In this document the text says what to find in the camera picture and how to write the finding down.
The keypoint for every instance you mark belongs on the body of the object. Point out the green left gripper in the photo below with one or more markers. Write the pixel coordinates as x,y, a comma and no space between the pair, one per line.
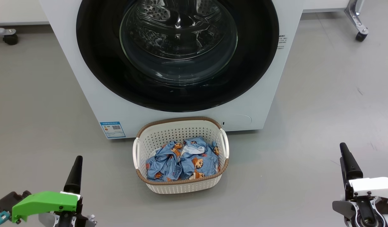
42,201

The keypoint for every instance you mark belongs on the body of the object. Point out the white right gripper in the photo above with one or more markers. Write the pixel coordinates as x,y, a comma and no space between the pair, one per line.
373,187

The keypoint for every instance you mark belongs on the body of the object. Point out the blue bear-print garment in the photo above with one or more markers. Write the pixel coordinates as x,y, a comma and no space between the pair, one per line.
200,164
164,162

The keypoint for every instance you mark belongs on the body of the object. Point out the grey washing machine door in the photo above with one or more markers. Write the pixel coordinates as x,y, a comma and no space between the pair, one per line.
102,63

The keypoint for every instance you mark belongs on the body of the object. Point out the white front-load washing machine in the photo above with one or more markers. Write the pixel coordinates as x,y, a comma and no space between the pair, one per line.
254,110

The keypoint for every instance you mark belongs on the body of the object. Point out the blue energy label sticker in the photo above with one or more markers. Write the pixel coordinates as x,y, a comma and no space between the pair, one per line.
112,130

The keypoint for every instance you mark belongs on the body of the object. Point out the white perforated laundry basket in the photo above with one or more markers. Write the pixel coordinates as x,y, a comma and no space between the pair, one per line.
181,187

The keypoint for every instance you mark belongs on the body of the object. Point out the round white filter cover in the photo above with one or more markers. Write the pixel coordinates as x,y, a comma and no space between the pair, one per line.
241,121

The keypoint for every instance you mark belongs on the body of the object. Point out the small printed text label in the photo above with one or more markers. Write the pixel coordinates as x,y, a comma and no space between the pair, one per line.
282,42

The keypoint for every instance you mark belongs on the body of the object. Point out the white partition panel on casters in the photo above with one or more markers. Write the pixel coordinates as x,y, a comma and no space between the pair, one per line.
10,39
353,14

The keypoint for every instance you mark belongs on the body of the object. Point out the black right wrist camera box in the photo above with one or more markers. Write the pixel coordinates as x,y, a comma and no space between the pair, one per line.
385,206

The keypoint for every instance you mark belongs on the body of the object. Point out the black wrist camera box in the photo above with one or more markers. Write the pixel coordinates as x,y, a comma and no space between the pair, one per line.
11,198
385,206

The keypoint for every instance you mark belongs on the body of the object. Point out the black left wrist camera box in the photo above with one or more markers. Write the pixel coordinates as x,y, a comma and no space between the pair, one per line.
11,198

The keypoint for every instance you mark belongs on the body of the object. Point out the teal left camera connector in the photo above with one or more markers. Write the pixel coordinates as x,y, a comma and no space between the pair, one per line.
0,217

